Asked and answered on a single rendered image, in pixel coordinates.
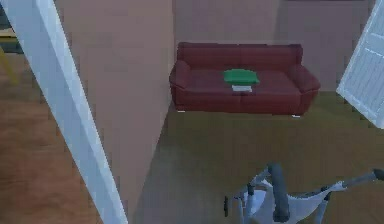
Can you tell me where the dark red sofa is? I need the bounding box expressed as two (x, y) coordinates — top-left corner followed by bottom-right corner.
(168, 41), (322, 119)

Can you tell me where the green cushion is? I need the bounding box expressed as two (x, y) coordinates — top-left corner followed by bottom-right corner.
(223, 68), (261, 86)

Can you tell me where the white panelled room door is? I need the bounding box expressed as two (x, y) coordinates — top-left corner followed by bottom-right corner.
(335, 0), (384, 130)

